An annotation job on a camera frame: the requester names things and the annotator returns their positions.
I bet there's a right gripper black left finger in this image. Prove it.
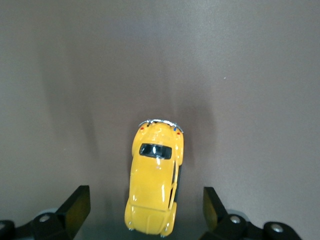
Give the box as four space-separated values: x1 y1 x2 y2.
0 184 91 240

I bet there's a yellow beetle toy car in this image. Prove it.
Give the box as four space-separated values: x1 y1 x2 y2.
124 117 186 238

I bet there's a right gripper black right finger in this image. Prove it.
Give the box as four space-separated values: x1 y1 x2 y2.
199 186 304 240

